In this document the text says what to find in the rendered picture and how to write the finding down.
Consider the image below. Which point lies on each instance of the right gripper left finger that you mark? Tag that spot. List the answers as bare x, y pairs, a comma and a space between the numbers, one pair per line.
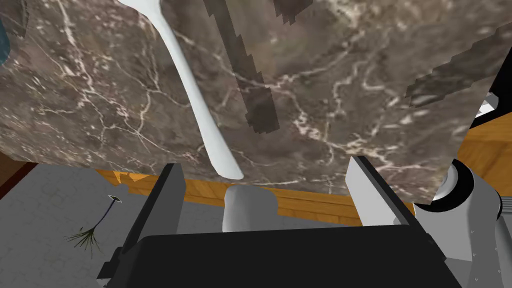
160, 216

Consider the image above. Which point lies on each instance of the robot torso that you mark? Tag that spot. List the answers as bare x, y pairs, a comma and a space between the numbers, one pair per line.
472, 224

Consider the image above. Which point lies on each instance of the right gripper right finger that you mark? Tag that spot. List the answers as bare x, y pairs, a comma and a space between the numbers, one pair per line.
370, 200

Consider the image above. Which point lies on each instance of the white spoon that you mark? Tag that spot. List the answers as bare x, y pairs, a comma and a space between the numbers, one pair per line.
192, 92

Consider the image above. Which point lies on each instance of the dark teal round thing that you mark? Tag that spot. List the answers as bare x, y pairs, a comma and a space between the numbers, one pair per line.
3, 44

